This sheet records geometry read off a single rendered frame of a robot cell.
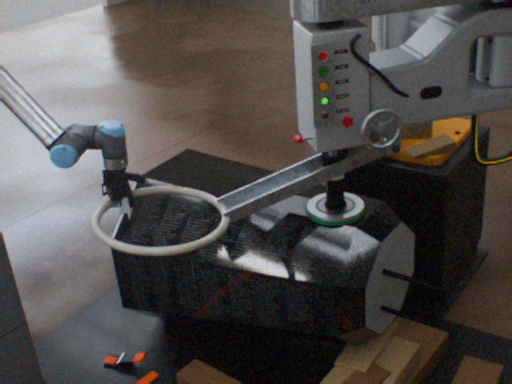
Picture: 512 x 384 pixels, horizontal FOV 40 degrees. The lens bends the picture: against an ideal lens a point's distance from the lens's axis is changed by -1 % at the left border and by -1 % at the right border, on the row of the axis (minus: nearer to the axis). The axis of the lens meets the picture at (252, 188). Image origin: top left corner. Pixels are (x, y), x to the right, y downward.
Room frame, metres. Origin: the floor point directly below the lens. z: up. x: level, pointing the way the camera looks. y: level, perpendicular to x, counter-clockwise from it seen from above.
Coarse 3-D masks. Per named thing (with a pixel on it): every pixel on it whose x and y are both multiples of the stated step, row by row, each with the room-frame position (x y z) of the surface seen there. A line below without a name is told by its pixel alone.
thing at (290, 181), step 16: (304, 160) 2.38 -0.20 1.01; (320, 160) 2.38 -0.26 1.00; (352, 160) 2.29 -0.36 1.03; (368, 160) 2.30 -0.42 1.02; (272, 176) 2.34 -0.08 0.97; (288, 176) 2.36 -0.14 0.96; (304, 176) 2.26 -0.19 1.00; (320, 176) 2.27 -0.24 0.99; (240, 192) 2.32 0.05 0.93; (256, 192) 2.33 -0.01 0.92; (272, 192) 2.23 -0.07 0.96; (288, 192) 2.24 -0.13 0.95; (240, 208) 2.21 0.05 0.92; (256, 208) 2.22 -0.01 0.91
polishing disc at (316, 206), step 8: (312, 200) 2.39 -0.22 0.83; (320, 200) 2.38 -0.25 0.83; (344, 200) 2.37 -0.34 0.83; (352, 200) 2.36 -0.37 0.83; (360, 200) 2.36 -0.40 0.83; (312, 208) 2.33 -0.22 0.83; (320, 208) 2.32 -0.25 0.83; (344, 208) 2.31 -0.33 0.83; (352, 208) 2.30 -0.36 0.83; (360, 208) 2.30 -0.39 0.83; (312, 216) 2.29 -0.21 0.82; (320, 216) 2.26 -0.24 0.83; (328, 216) 2.26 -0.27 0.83; (336, 216) 2.25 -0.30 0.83; (344, 216) 2.25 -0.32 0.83; (352, 216) 2.25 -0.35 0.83
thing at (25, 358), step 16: (0, 240) 2.32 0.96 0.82; (0, 256) 2.31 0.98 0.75; (0, 272) 2.29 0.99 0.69; (0, 288) 2.28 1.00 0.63; (16, 288) 2.33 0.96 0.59; (0, 304) 2.27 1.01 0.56; (16, 304) 2.31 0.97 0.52; (0, 320) 2.25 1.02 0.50; (16, 320) 2.30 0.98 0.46; (0, 336) 2.24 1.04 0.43; (16, 336) 2.29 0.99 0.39; (0, 352) 2.23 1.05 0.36; (16, 352) 2.27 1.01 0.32; (32, 352) 2.32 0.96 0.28; (0, 368) 2.21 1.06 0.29; (16, 368) 2.26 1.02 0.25; (32, 368) 2.30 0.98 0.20
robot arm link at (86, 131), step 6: (66, 126) 2.40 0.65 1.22; (72, 126) 2.39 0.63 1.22; (78, 126) 2.39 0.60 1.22; (84, 126) 2.39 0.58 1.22; (90, 126) 2.38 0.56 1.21; (72, 132) 2.33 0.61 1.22; (78, 132) 2.34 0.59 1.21; (84, 132) 2.36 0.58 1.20; (90, 132) 2.36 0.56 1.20; (84, 138) 2.33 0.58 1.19; (90, 138) 2.35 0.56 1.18; (90, 144) 2.35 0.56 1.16
